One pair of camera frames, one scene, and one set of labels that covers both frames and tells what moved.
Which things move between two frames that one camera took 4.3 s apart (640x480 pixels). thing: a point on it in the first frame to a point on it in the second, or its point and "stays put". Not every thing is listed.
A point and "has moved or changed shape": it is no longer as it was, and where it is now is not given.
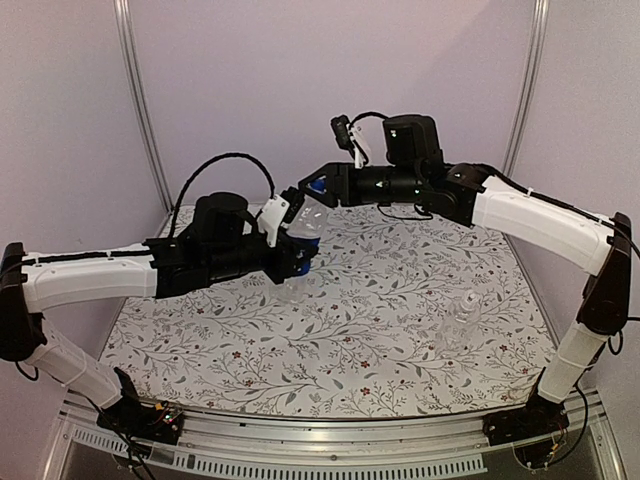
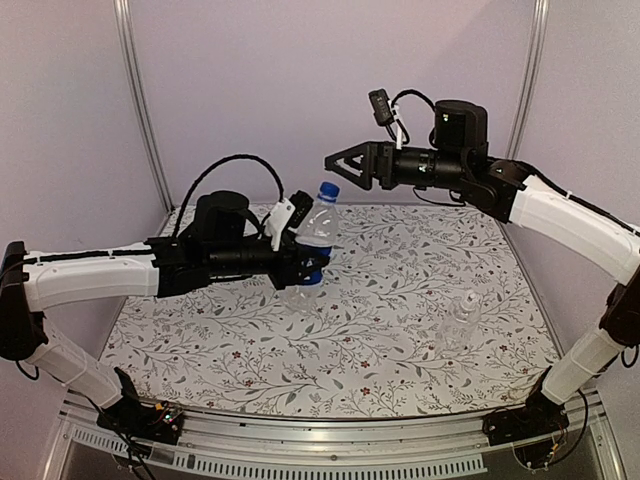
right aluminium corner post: (540, 15) stays put
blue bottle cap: (318, 185) has moved or changed shape
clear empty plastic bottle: (457, 333) stays put
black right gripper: (335, 171) to (379, 154)
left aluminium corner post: (123, 16) stays put
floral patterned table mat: (406, 313) stays put
